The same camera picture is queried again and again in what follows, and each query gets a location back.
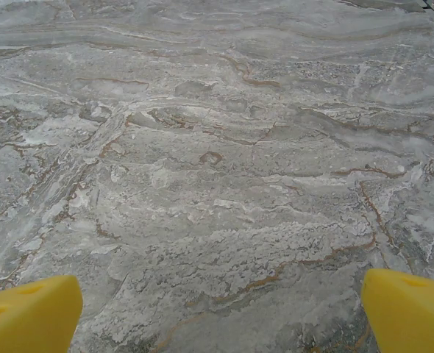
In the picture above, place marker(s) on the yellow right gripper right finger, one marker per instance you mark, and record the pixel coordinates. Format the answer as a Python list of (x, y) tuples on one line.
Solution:
[(412, 316)]

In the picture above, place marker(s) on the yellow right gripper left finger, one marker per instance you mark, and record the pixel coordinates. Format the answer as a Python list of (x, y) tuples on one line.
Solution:
[(29, 316)]

